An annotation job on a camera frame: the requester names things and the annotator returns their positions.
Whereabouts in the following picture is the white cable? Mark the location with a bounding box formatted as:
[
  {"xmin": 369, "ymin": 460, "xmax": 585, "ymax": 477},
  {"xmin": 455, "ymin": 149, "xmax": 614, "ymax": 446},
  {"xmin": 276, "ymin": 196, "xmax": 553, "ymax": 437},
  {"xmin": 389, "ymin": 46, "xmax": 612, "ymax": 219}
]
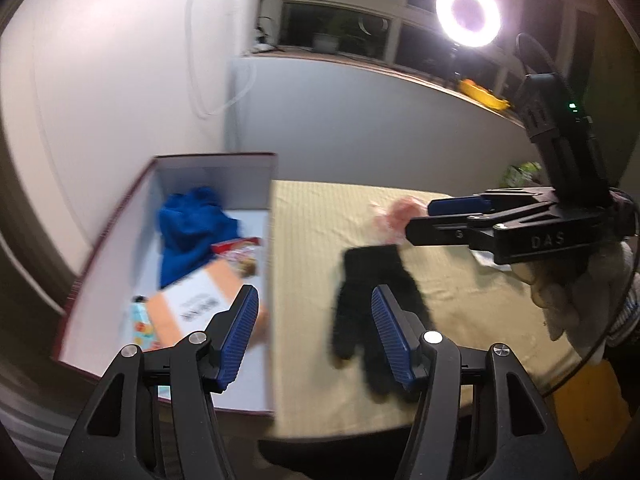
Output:
[{"xmin": 187, "ymin": 0, "xmax": 258, "ymax": 118}]

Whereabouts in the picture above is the black glove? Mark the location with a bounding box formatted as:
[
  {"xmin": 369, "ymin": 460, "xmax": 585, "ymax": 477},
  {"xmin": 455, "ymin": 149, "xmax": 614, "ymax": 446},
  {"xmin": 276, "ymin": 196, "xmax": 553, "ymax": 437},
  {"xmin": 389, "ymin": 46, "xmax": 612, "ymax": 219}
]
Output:
[{"xmin": 327, "ymin": 245, "xmax": 436, "ymax": 403}]

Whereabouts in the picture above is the clear plastic packet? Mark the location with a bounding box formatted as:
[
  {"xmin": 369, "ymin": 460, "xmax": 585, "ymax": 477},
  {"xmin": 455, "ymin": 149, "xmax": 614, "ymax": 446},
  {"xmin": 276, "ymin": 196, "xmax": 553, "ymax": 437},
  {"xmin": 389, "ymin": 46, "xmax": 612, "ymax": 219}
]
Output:
[{"xmin": 472, "ymin": 250, "xmax": 513, "ymax": 271}]

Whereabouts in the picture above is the green snack packet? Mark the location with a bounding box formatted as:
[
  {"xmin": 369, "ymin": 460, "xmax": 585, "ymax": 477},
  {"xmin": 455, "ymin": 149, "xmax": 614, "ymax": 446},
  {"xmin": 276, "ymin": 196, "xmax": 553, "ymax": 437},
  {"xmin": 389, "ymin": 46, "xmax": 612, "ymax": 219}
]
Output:
[{"xmin": 500, "ymin": 160, "xmax": 546, "ymax": 188}]

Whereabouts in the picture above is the yellow striped tablecloth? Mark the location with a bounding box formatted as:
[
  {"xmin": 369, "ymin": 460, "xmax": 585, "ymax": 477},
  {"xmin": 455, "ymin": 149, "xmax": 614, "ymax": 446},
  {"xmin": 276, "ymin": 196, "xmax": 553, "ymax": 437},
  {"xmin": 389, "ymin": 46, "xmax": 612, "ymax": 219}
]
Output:
[{"xmin": 270, "ymin": 180, "xmax": 581, "ymax": 441}]

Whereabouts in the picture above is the dark red shoebox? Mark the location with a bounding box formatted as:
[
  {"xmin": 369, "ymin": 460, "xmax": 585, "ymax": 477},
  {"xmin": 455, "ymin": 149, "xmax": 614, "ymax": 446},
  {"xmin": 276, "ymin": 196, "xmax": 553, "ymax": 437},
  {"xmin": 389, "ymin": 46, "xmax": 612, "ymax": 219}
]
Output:
[{"xmin": 50, "ymin": 152, "xmax": 278, "ymax": 418}]

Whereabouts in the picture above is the blue knit cloth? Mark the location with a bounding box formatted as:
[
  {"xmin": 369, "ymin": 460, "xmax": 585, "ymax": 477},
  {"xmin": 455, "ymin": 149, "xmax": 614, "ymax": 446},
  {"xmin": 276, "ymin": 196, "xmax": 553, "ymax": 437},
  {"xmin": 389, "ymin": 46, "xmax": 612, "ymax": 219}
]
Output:
[{"xmin": 157, "ymin": 186, "xmax": 246, "ymax": 288}]

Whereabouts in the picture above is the person's right hand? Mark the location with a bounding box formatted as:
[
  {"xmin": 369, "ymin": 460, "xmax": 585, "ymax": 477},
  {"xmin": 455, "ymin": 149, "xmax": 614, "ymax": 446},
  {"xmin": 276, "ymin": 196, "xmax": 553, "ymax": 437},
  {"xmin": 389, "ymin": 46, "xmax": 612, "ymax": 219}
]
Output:
[{"xmin": 522, "ymin": 240, "xmax": 640, "ymax": 368}]

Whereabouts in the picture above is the ring light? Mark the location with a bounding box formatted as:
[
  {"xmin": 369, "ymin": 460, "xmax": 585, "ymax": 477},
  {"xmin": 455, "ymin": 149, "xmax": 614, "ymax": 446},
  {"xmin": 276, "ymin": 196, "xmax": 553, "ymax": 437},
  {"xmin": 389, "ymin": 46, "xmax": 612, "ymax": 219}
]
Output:
[{"xmin": 435, "ymin": 0, "xmax": 502, "ymax": 50}]

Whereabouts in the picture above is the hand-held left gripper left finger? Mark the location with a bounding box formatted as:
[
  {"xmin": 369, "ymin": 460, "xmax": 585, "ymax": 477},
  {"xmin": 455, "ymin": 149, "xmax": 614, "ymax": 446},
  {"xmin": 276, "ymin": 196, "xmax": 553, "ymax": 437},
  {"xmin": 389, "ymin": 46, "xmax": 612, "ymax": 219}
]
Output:
[{"xmin": 52, "ymin": 284, "xmax": 261, "ymax": 480}]

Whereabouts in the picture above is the person's right forearm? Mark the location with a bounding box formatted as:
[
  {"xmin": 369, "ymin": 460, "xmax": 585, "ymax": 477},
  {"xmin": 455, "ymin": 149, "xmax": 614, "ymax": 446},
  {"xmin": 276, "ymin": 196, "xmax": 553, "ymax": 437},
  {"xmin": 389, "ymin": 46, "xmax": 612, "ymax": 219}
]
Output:
[{"xmin": 602, "ymin": 280, "xmax": 640, "ymax": 361}]

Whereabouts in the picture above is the orange white tissue pack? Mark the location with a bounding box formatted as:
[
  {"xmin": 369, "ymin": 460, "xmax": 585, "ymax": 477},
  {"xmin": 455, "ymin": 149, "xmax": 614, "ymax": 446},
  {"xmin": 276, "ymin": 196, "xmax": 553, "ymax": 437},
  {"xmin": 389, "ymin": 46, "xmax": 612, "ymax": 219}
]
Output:
[{"xmin": 150, "ymin": 260, "xmax": 271, "ymax": 348}]

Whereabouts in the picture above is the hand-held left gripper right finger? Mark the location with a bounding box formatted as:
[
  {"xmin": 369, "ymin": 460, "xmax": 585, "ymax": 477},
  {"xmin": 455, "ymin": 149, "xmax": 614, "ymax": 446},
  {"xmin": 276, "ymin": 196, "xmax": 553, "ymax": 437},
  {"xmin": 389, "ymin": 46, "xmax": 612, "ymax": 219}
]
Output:
[{"xmin": 371, "ymin": 284, "xmax": 581, "ymax": 480}]

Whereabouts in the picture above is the black braided cable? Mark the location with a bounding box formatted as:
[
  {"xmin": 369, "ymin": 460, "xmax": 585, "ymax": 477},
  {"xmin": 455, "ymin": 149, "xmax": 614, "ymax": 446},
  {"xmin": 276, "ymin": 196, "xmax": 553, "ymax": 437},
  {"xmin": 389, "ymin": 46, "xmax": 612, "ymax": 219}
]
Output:
[{"xmin": 515, "ymin": 32, "xmax": 576, "ymax": 106}]

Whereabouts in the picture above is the white framed window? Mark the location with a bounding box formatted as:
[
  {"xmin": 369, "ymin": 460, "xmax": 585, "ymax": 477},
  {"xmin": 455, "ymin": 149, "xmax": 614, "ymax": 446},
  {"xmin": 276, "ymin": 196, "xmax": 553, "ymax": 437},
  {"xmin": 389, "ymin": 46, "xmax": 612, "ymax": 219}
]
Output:
[{"xmin": 255, "ymin": 0, "xmax": 601, "ymax": 111}]

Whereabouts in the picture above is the yellow fruit plate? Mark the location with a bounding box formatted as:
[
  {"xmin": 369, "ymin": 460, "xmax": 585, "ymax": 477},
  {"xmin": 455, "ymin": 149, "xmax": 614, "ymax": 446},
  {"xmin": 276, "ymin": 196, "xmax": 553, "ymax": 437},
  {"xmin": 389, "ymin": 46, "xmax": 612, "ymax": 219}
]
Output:
[{"xmin": 459, "ymin": 77, "xmax": 512, "ymax": 111}]

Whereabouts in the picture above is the black chair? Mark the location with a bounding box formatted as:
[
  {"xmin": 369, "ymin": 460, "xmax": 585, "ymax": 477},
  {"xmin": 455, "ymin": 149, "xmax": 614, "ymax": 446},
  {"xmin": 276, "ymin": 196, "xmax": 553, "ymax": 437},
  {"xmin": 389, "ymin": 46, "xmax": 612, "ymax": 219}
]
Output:
[{"xmin": 257, "ymin": 420, "xmax": 416, "ymax": 480}]

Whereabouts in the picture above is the white ribbed panel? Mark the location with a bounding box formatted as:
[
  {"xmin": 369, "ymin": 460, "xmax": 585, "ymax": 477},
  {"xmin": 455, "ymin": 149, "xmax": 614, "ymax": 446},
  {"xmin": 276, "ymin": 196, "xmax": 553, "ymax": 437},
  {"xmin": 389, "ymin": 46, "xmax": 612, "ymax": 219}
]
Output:
[{"xmin": 0, "ymin": 380, "xmax": 66, "ymax": 480}]

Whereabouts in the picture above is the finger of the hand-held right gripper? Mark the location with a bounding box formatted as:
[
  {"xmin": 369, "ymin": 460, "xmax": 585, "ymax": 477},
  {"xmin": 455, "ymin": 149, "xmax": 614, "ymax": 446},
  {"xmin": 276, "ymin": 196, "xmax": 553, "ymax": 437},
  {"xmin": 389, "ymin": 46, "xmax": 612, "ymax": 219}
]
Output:
[
  {"xmin": 404, "ymin": 204, "xmax": 551, "ymax": 252},
  {"xmin": 427, "ymin": 187, "xmax": 556, "ymax": 218}
]

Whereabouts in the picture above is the potted plant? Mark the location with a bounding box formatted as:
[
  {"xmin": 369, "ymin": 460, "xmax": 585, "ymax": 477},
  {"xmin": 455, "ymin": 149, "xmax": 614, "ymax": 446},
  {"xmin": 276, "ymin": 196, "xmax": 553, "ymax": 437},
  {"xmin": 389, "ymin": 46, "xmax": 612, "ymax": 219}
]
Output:
[{"xmin": 310, "ymin": 12, "xmax": 361, "ymax": 53}]

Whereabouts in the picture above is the teal orange small packet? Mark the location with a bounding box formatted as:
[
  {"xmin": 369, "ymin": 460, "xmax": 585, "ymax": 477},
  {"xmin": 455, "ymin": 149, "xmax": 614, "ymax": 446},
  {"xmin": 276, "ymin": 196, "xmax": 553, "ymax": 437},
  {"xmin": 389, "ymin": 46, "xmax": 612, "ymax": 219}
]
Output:
[{"xmin": 129, "ymin": 296, "xmax": 166, "ymax": 353}]

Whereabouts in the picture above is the colourful snack packet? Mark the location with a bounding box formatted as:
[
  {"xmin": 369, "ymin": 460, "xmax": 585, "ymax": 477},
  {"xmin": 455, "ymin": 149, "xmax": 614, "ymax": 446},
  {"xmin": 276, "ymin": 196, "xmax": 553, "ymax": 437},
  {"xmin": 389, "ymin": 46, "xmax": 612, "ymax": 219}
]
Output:
[{"xmin": 210, "ymin": 236, "xmax": 263, "ymax": 278}]

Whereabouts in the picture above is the pink item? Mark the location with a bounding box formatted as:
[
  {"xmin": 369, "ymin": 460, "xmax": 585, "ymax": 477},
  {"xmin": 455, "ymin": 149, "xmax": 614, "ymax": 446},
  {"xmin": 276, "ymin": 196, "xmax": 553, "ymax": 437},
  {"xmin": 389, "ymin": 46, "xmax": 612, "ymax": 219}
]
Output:
[{"xmin": 367, "ymin": 197, "xmax": 431, "ymax": 246}]

